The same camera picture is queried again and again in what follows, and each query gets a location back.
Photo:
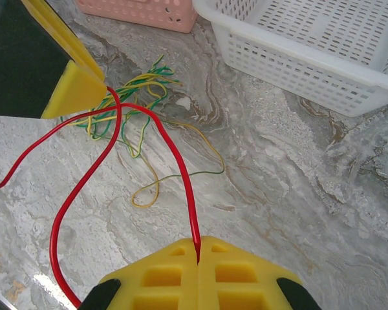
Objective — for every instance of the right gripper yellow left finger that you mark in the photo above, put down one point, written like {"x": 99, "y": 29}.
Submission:
{"x": 161, "y": 284}

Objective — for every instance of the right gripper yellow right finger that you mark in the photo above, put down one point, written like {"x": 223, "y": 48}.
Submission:
{"x": 239, "y": 284}

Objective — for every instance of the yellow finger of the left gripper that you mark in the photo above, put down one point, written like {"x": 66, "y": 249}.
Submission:
{"x": 61, "y": 35}
{"x": 22, "y": 64}

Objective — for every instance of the rubber band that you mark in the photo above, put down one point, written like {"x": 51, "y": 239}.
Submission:
{"x": 118, "y": 126}
{"x": 148, "y": 76}

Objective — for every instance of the yellow green rubber bands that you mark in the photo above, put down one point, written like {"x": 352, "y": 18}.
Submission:
{"x": 93, "y": 135}

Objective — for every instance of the pink plastic basket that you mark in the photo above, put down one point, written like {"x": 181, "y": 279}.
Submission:
{"x": 181, "y": 24}

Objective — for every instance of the white plastic basket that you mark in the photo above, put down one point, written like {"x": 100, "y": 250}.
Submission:
{"x": 278, "y": 80}

